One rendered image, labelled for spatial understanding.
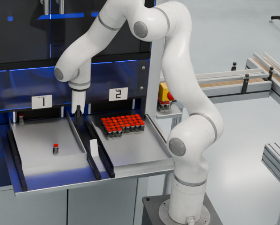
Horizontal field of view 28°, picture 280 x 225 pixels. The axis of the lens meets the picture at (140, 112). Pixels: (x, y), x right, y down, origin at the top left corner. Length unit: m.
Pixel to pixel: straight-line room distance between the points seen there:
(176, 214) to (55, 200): 0.86
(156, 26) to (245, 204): 2.07
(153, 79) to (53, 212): 0.81
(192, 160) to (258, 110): 2.86
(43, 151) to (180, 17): 0.87
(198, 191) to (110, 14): 0.67
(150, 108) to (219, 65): 2.75
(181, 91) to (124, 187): 1.09
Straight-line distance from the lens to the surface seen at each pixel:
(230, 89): 2.86
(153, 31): 1.72
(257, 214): 3.55
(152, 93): 2.54
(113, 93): 2.46
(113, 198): 2.82
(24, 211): 2.73
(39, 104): 2.40
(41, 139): 2.41
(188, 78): 1.80
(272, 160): 3.14
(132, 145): 2.38
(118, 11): 1.87
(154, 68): 2.48
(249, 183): 3.78
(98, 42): 1.98
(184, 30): 1.82
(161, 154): 2.35
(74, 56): 1.99
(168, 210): 2.08
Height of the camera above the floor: 2.22
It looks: 31 degrees down
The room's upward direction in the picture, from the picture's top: 5 degrees clockwise
